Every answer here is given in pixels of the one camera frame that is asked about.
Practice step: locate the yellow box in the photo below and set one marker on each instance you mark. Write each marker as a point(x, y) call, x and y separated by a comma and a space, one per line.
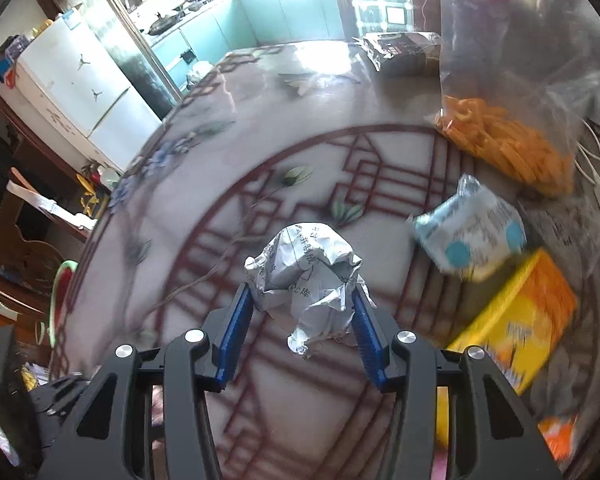
point(520, 320)

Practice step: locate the white refrigerator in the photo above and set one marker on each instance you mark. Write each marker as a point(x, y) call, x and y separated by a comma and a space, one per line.
point(80, 90)

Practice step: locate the printed paper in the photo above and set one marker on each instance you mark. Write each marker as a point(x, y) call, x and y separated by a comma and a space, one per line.
point(305, 270)

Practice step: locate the green detergent jug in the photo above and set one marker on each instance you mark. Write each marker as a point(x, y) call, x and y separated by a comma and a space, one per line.
point(111, 179)

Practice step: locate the red green basin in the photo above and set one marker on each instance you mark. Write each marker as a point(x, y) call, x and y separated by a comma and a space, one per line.
point(61, 305)

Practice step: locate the glass sliding door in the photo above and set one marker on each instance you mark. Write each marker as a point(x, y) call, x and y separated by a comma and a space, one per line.
point(125, 35)

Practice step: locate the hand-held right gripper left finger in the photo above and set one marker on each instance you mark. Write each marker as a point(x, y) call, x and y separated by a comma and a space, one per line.
point(232, 335)

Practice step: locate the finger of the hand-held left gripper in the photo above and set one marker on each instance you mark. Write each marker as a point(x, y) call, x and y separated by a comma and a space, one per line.
point(55, 405)

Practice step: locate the zip bag of orange snacks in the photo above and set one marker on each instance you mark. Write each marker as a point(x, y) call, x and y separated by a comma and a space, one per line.
point(510, 150)

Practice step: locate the steel wok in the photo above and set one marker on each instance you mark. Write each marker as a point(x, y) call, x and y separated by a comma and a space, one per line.
point(162, 24)

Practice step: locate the orange plastic wrapper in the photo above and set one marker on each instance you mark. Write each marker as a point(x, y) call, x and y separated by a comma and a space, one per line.
point(560, 435)

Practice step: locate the dark wooden chair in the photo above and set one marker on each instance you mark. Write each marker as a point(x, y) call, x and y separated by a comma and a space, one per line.
point(25, 255)

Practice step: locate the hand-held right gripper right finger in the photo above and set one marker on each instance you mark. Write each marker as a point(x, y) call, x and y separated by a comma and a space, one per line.
point(372, 345)

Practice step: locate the white blue snack packet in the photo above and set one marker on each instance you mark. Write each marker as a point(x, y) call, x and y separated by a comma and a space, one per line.
point(470, 232)

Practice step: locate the teal kitchen cabinets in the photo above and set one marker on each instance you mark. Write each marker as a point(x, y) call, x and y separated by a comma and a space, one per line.
point(280, 15)

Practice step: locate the blue red bag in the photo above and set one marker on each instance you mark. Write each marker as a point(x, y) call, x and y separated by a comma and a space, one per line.
point(5, 62)

